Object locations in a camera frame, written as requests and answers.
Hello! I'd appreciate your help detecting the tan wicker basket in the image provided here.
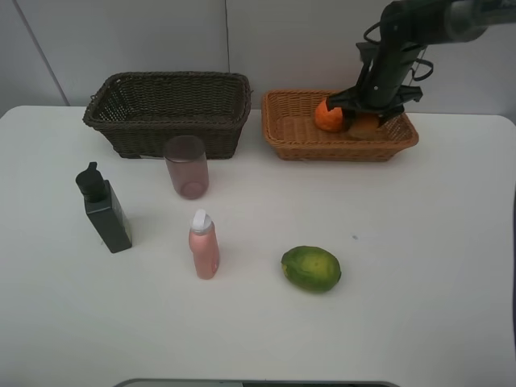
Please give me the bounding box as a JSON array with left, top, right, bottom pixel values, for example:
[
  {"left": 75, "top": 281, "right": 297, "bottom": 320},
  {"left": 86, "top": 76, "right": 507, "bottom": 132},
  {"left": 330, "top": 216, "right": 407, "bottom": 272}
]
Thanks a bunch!
[{"left": 261, "top": 89, "right": 419, "bottom": 162}]

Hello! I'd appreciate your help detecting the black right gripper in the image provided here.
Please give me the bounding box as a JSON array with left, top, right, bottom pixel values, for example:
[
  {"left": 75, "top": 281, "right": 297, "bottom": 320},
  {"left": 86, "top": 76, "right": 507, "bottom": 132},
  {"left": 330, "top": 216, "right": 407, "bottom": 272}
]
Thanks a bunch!
[{"left": 327, "top": 44, "right": 422, "bottom": 131}]

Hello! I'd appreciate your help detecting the dark brown wicker basket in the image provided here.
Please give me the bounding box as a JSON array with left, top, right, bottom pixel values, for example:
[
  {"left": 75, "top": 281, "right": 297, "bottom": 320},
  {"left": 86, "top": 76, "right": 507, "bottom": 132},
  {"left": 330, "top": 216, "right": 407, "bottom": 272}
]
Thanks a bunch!
[{"left": 83, "top": 71, "right": 252, "bottom": 160}]

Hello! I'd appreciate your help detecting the orange mandarin fruit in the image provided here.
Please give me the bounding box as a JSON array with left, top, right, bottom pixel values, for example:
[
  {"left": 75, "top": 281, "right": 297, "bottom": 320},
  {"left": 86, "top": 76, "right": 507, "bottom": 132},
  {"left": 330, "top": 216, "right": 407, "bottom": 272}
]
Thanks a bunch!
[{"left": 314, "top": 100, "right": 344, "bottom": 132}]

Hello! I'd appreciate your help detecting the round brown bread bun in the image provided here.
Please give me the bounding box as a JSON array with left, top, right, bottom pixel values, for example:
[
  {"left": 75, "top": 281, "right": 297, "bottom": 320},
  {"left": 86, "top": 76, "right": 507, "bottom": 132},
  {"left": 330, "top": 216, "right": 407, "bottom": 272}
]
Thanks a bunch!
[{"left": 347, "top": 114, "right": 380, "bottom": 141}]

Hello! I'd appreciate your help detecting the pink bottle white cap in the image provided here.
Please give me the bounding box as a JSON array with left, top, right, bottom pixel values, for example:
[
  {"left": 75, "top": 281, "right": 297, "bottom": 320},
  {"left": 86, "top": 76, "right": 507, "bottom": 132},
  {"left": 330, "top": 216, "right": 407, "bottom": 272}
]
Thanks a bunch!
[{"left": 189, "top": 209, "right": 220, "bottom": 280}]

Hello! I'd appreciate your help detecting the translucent pink plastic cup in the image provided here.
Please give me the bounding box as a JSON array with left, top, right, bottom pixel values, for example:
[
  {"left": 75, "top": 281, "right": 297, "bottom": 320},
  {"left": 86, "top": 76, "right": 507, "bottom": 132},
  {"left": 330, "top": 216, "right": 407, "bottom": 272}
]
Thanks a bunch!
[{"left": 163, "top": 135, "right": 209, "bottom": 200}]

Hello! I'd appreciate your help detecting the dark green pump bottle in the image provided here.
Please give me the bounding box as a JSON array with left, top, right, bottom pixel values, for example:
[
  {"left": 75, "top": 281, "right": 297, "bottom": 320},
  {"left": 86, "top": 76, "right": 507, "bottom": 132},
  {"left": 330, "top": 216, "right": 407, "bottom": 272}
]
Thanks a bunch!
[{"left": 76, "top": 161, "right": 132, "bottom": 254}]

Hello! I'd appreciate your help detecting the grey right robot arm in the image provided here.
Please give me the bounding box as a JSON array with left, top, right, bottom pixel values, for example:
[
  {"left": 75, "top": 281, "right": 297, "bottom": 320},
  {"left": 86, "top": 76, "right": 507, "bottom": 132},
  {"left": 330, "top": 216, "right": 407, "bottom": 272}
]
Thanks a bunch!
[{"left": 326, "top": 1, "right": 515, "bottom": 131}]

